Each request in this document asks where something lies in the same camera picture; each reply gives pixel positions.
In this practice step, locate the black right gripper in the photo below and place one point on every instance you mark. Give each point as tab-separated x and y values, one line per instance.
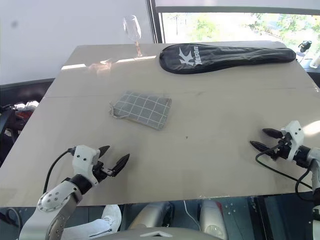
283	150

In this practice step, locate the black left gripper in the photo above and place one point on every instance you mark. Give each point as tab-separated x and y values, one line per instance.
99	173

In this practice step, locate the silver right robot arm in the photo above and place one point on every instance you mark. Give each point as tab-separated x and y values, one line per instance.
313	160

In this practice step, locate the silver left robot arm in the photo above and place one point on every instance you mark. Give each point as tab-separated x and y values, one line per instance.
58	200

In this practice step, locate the grey checked cloth pouch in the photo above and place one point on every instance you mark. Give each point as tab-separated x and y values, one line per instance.
142	110

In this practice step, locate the white sneaker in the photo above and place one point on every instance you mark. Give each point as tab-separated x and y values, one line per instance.
112	217

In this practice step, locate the silver rounded robot leg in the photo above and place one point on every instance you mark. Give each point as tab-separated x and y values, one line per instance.
150	215
212	216

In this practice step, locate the black racket cover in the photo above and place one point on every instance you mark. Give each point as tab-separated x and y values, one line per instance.
225	58

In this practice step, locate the silver robot torso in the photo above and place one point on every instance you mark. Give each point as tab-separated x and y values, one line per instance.
165	235

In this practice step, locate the white and red shoes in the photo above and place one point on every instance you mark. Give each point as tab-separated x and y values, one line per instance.
28	106

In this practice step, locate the small black device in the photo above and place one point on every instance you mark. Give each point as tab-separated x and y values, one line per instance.
305	46

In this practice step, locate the black chair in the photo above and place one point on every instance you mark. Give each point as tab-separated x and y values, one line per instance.
8	125

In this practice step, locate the clear wine glass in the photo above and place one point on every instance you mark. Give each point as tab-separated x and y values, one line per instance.
132	27

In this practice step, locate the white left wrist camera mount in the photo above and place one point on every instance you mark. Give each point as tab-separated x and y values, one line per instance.
83	160

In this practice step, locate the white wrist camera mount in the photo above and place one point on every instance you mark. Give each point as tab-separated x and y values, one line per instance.
296	138
83	160

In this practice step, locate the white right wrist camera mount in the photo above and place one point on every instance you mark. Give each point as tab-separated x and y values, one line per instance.
296	138

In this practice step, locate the dark window frame post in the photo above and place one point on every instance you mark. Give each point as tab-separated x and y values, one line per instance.
156	22

